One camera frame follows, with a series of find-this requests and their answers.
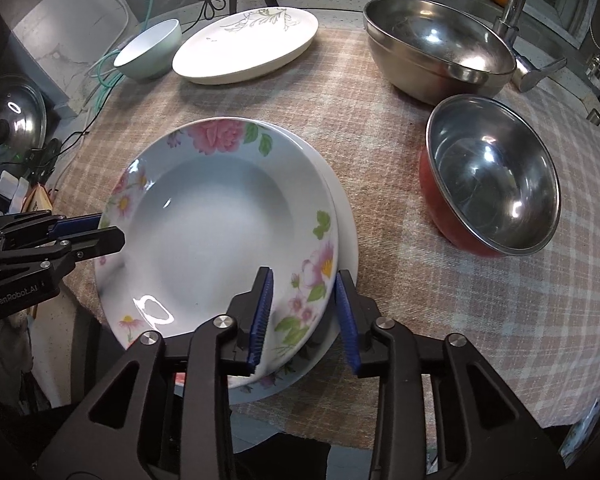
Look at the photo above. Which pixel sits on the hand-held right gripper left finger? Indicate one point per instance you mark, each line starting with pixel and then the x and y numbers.
pixel 262 320

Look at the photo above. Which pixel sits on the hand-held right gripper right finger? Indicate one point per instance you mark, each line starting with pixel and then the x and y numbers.
pixel 347 325

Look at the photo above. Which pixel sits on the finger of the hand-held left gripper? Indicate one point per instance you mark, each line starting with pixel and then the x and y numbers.
pixel 77 222
pixel 97 242

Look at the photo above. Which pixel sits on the plain white plate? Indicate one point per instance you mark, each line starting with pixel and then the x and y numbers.
pixel 347 240

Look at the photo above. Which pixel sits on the pink floral plate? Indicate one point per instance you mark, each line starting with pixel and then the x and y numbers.
pixel 205 240

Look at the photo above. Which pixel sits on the red steel bowl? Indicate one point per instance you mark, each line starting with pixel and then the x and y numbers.
pixel 490 175

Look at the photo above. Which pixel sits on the black rimmed white plate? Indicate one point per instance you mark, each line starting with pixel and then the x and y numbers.
pixel 430 45

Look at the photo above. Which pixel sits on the light green bowl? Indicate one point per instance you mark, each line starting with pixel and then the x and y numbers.
pixel 145 50

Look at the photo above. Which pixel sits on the plaid table cloth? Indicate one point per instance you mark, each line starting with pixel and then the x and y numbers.
pixel 370 125

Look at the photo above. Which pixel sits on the white leaf print plate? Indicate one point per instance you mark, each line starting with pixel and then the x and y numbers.
pixel 240 50

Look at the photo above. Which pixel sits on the chrome faucet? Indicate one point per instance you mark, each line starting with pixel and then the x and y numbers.
pixel 512 5

